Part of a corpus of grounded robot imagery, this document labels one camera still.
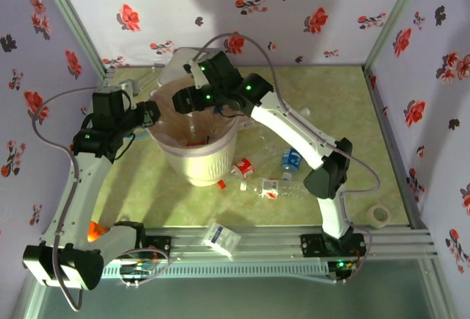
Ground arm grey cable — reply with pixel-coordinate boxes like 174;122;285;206
31;85;111;312
190;32;381;283

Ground clear bottle red white label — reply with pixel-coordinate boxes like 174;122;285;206
183;133;212;149
240;177;308;201

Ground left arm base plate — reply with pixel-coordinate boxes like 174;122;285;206
145;236;173;261

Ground thin grey cable loop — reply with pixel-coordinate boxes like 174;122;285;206
119;247;172;287

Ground green circuit board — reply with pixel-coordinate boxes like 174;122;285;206
119;259;157;279

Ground clear bottle white cap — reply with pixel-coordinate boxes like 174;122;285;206
284;107;312;118

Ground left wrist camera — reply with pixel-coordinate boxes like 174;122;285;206
117;79;142;98

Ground orange object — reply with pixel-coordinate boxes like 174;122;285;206
87;220;111;243

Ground red label cola bottle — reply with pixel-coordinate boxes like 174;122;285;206
217;157;256;190

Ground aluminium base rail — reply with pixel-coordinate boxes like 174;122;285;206
142;225;440;261

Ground white tissue packet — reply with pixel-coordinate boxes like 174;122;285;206
200;218;242;260

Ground clear plastic bin liner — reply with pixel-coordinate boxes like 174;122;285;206
148;78;239;157

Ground white slotted cable duct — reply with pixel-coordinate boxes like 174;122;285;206
101;262;331;279

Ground white plastic bin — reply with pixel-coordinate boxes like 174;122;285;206
146;78;242;187

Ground left arm grey cable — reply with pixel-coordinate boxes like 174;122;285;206
31;85;111;312

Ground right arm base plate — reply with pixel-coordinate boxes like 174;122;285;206
300;233;368;258

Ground aluminium frame post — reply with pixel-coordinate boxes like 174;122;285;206
363;0;430;74
35;0;111;77

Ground crushed clear plastic bottle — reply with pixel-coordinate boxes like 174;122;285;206
253;131;291;160

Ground aluminium frame side rail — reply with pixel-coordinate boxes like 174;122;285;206
363;67;429;230

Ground blue label plastic bottle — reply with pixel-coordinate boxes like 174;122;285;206
280;147;304;182

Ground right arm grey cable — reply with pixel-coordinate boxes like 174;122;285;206
190;32;381;283

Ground white tape roll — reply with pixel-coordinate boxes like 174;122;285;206
366;204;390;224

